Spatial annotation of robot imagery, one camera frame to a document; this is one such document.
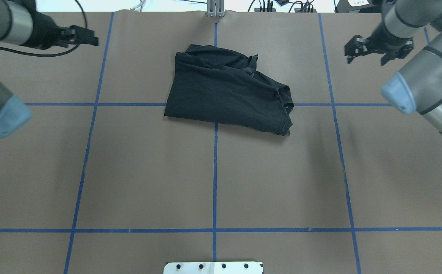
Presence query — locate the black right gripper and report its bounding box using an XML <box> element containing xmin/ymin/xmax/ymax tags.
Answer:
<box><xmin>344</xmin><ymin>23</ymin><xmax>414</xmax><ymax>66</ymax></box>

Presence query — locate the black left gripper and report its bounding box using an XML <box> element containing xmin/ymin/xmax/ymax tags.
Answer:
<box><xmin>27</xmin><ymin>10</ymin><xmax>99</xmax><ymax>50</ymax></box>

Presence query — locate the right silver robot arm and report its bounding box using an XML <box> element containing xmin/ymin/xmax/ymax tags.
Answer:
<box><xmin>344</xmin><ymin>0</ymin><xmax>442</xmax><ymax>136</ymax></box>

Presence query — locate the aluminium frame post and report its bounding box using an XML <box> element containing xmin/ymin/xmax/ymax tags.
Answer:
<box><xmin>207</xmin><ymin>0</ymin><xmax>226</xmax><ymax>18</ymax></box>

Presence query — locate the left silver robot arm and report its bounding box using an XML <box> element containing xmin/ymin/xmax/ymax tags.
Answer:
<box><xmin>0</xmin><ymin>0</ymin><xmax>99</xmax><ymax>139</ymax></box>

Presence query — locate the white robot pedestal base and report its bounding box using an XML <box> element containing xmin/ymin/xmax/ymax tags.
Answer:
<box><xmin>163</xmin><ymin>261</ymin><xmax>264</xmax><ymax>274</ymax></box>

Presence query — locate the black graphic t-shirt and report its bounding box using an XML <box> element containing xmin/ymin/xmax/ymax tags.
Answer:
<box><xmin>164</xmin><ymin>45</ymin><xmax>294</xmax><ymax>136</ymax></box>

